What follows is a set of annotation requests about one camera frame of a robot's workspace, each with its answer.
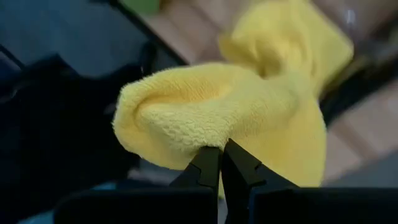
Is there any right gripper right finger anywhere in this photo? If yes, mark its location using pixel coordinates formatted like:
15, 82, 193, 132
221, 138, 299, 224

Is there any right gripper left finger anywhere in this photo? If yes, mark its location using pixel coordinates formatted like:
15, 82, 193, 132
169, 146, 222, 191

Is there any yellow microfiber towel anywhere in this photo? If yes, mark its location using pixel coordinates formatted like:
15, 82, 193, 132
111, 0, 355, 200

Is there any green microfiber towel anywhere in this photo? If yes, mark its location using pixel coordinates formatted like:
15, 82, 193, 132
119, 0, 161, 15

